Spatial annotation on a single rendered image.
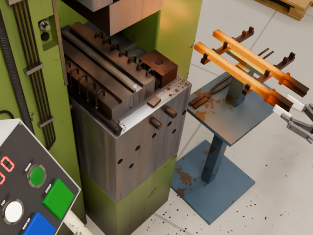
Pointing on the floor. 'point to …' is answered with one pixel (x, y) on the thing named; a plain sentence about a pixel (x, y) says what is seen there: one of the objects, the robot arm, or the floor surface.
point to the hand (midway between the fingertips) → (287, 107)
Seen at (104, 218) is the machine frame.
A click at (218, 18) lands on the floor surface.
